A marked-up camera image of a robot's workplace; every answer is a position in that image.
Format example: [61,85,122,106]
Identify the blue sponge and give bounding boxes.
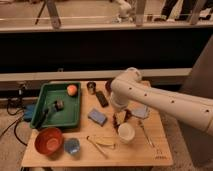
[88,109,107,126]

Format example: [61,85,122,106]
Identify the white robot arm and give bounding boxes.
[110,67,213,136]

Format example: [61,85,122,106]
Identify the dark red grape bunch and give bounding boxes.
[113,109,132,129]

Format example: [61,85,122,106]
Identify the white paper cup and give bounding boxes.
[118,123,135,144]

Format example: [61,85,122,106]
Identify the grey folded cloth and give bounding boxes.
[131,106,149,119]

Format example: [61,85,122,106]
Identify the black rectangular remote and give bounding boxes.
[96,91,109,107]

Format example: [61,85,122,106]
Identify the purple bowl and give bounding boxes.
[105,79,113,94]

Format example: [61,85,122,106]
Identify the wooden tongs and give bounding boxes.
[86,136,108,158]

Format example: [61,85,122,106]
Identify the orange peach fruit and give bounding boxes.
[67,85,78,96]

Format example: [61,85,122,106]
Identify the blue glass cup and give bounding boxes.
[64,138,80,155]

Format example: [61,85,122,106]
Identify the small round metal object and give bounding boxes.
[55,100,64,110]

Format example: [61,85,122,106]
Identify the green plastic tray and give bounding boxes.
[30,82,81,129]

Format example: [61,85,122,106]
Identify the red bowl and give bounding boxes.
[34,127,63,156]

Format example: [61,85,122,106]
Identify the blue box beside table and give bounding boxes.
[23,104,35,122]

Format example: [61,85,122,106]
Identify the black cables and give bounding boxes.
[0,84,29,146]

